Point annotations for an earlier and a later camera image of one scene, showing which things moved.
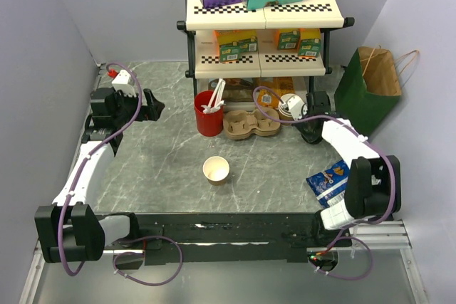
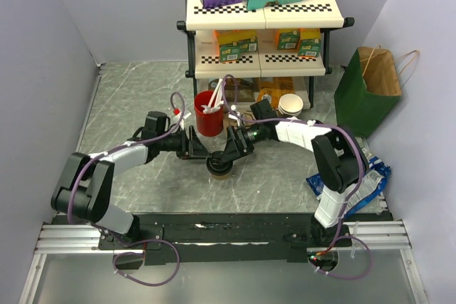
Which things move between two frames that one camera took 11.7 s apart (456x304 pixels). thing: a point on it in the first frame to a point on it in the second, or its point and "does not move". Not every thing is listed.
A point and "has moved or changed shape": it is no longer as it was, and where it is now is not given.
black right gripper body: x=304 y=128 to x=249 y=137
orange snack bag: x=279 y=85 does not move
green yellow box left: x=229 y=43 does not move
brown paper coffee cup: x=216 y=169 has moved or changed shape
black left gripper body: x=127 y=107 to x=177 y=142
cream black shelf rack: x=287 y=41 does not move
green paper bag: x=370 y=87 does not move
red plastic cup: x=208 y=124 does not move
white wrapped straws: x=216 y=101 does not move
